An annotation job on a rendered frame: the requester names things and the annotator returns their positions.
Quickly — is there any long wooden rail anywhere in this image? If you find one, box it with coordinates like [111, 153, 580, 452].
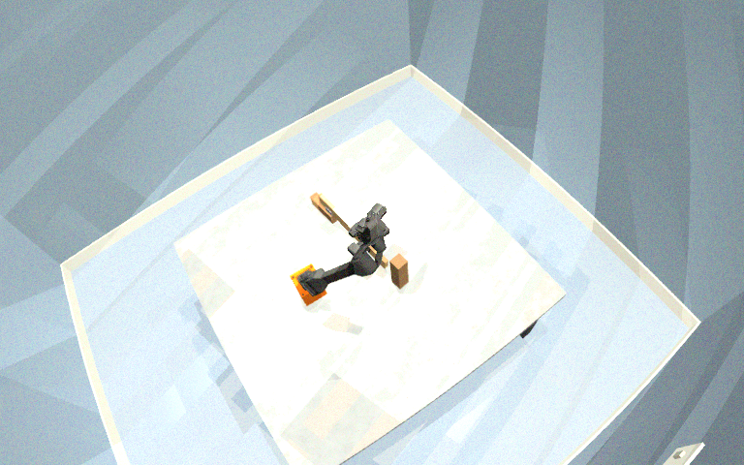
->
[318, 193, 388, 269]

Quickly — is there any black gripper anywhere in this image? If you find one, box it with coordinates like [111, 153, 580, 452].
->
[347, 227, 389, 256]

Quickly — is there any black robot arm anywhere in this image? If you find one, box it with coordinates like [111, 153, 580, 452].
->
[296, 202, 388, 296]

